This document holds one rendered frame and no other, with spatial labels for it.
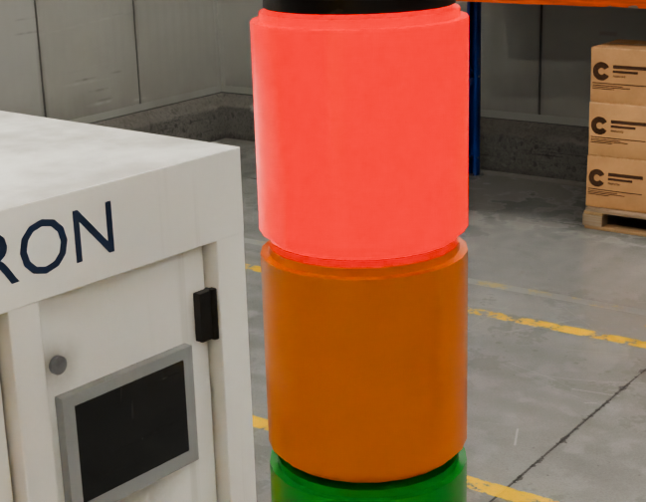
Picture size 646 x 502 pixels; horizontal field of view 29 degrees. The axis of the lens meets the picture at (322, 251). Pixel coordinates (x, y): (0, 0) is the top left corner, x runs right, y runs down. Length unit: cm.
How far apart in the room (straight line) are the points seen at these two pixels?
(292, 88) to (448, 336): 7
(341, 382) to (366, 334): 1
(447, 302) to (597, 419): 544
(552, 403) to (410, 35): 560
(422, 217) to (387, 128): 2
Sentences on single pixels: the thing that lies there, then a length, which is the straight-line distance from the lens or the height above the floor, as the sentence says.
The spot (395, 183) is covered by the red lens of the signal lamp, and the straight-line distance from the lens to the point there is 27.
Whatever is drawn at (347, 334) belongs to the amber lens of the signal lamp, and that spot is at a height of 225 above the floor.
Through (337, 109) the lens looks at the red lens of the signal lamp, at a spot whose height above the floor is 231.
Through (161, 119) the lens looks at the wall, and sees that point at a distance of 1119.
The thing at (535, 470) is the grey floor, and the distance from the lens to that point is 524.
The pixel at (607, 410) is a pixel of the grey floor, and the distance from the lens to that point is 582.
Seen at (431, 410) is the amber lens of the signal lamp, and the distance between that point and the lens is 29.
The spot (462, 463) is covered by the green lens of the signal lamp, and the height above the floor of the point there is 221.
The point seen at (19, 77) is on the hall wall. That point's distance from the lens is 1019.
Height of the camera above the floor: 235
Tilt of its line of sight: 17 degrees down
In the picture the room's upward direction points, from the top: 2 degrees counter-clockwise
